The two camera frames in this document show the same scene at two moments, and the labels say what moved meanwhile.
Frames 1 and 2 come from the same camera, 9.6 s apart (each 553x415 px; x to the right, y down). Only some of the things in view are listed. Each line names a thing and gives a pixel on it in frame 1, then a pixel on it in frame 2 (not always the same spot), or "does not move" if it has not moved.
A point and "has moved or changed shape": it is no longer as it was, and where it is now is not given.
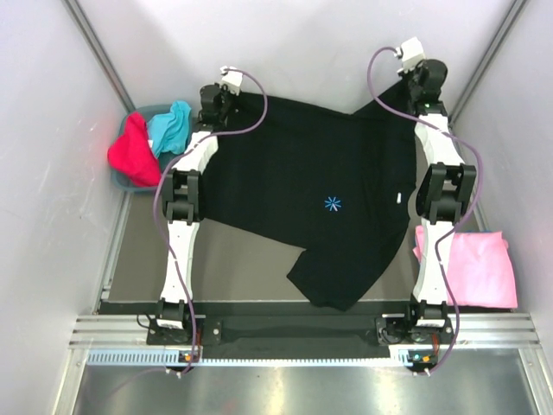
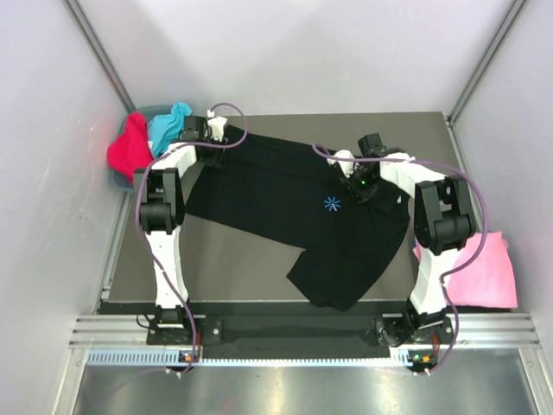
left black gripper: (224, 90) -> (217, 160)
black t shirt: (337, 187) has moved or changed shape
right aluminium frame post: (486, 61) does not move
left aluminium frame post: (74, 8) does not move
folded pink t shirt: (479, 270) does not move
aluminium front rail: (476, 330) does not move
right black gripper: (416, 70) -> (359, 194)
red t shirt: (131, 152) does not move
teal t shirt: (169, 131) does not move
